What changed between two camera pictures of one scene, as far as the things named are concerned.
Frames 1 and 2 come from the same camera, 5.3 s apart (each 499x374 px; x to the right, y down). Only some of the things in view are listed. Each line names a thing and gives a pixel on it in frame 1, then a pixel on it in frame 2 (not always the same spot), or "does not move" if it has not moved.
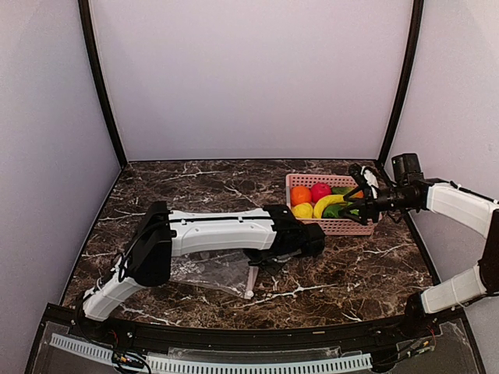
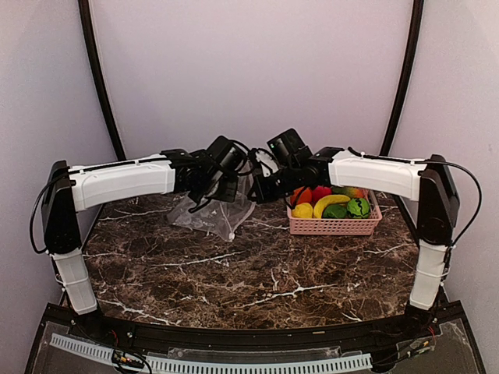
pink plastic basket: x=330 y=226 does not move
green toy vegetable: x=331 y=211 does not move
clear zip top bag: x=228 y=270 → x=220 y=220
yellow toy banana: x=327 y=200 does not move
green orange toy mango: x=345 y=190 does not move
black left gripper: x=272 y=268 → x=229 y=195
